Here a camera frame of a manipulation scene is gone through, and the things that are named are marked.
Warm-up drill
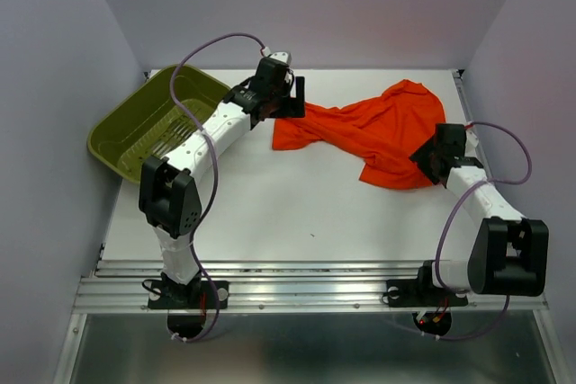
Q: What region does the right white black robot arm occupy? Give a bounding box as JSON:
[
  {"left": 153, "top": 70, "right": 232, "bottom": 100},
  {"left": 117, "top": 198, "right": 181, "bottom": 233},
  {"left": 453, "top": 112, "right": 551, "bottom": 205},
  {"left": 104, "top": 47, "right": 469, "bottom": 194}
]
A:
[{"left": 410, "top": 122, "right": 549, "bottom": 303}]

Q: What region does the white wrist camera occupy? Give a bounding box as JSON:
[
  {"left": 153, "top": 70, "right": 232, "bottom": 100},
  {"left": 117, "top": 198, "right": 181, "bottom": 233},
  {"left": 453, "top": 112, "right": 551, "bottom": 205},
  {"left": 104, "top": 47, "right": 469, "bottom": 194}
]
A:
[
  {"left": 261, "top": 47, "right": 292, "bottom": 66},
  {"left": 464, "top": 123, "right": 479, "bottom": 154}
]

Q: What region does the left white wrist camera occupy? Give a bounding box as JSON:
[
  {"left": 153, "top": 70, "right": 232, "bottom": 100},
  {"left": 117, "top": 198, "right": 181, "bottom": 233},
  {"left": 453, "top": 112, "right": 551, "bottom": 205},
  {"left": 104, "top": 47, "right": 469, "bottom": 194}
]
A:
[{"left": 261, "top": 47, "right": 292, "bottom": 66}]

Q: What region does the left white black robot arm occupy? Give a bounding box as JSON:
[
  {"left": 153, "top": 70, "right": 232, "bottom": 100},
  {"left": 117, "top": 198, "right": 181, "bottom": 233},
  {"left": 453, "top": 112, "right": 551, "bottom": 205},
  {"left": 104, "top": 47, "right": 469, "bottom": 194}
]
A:
[{"left": 139, "top": 51, "right": 305, "bottom": 308}]

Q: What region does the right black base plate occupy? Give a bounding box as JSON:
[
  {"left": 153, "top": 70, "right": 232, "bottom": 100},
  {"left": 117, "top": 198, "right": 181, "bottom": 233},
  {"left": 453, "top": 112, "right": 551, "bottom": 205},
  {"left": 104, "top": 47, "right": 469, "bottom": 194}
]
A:
[{"left": 383, "top": 279, "right": 469, "bottom": 308}]

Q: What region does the orange t shirt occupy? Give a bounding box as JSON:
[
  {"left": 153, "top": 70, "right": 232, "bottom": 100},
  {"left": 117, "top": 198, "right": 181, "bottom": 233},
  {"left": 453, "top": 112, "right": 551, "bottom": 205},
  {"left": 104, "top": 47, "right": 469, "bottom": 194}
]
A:
[{"left": 272, "top": 79, "right": 446, "bottom": 191}]

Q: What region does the aluminium mounting rail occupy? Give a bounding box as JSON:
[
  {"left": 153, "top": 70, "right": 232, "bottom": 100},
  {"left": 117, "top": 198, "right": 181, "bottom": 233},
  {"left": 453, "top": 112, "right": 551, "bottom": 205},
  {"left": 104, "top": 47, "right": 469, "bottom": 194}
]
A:
[{"left": 74, "top": 260, "right": 548, "bottom": 313}]

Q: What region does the olive green plastic basket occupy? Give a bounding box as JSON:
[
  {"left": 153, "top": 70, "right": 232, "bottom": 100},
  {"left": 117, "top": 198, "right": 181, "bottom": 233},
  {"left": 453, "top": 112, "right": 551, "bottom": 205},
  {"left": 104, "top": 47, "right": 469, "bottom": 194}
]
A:
[{"left": 87, "top": 66, "right": 230, "bottom": 184}]

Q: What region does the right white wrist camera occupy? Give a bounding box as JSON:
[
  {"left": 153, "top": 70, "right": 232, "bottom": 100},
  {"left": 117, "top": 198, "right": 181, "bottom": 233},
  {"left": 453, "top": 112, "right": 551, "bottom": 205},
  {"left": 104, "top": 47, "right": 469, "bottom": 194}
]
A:
[{"left": 464, "top": 123, "right": 479, "bottom": 154}]

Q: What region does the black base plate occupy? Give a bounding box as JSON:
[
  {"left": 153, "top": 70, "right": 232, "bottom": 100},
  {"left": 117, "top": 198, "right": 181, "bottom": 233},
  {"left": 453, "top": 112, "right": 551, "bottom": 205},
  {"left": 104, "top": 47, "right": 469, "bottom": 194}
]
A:
[
  {"left": 383, "top": 279, "right": 469, "bottom": 308},
  {"left": 141, "top": 279, "right": 230, "bottom": 310}
]

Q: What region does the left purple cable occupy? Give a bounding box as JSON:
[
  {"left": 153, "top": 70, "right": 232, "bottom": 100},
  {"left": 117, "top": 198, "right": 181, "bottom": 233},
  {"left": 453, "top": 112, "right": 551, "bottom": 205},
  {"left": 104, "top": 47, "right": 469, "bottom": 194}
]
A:
[{"left": 169, "top": 32, "right": 271, "bottom": 344}]

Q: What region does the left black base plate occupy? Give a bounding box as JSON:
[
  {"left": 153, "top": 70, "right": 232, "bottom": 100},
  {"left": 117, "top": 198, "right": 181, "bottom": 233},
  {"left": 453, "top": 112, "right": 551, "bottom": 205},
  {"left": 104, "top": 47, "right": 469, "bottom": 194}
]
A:
[{"left": 141, "top": 279, "right": 230, "bottom": 310}]

